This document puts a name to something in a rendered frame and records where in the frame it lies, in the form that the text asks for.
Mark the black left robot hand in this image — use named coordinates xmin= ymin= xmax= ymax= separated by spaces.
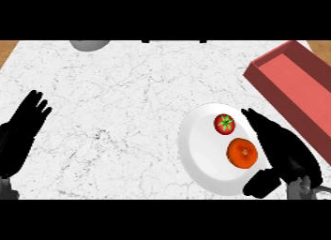
xmin=0 ymin=89 xmax=55 ymax=180

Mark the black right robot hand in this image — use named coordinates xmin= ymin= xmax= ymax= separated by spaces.
xmin=240 ymin=108 xmax=324 ymax=200

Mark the orange squash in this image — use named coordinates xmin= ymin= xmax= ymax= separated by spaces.
xmin=227 ymin=137 xmax=259 ymax=170

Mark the white round plate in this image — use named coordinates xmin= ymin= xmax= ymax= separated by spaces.
xmin=178 ymin=102 xmax=290 ymax=197

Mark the red cardboard box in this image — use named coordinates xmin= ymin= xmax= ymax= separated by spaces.
xmin=243 ymin=40 xmax=331 ymax=171

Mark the red tomato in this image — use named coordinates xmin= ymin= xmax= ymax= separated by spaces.
xmin=214 ymin=113 xmax=237 ymax=136

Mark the grey round bowl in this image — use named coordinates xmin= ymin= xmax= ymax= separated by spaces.
xmin=70 ymin=40 xmax=113 ymax=53

